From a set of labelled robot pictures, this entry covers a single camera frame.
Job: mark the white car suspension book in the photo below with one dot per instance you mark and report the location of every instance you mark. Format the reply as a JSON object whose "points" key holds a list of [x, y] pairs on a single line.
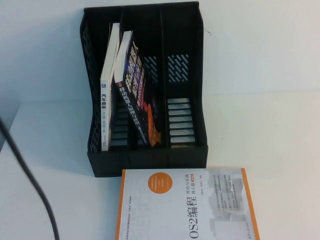
{"points": [[110, 75]]}

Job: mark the dark mobile robot book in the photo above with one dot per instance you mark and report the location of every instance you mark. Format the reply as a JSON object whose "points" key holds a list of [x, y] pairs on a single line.
{"points": [[140, 105]]}

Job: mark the black three-slot book stand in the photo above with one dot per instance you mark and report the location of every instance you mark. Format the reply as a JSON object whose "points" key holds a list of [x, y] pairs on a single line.
{"points": [[185, 37]]}

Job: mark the orange-edged ROS2 programming book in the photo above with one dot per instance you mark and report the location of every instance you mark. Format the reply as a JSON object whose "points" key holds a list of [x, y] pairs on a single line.
{"points": [[180, 205]]}

